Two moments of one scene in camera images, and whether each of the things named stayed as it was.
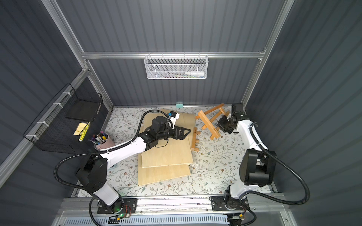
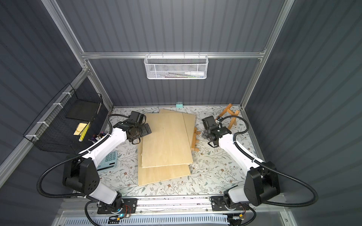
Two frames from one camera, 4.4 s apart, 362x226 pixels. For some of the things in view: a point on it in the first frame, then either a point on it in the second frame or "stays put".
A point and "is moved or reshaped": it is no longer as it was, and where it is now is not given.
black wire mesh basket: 70,123 stays put
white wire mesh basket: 176,67 stays put
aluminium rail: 263,204 stays put
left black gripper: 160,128 → 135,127
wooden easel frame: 209,115 is moved or reshaped
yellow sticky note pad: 80,127 stays put
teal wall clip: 179,105 stays put
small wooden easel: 195,132 stays put
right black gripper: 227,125 → 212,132
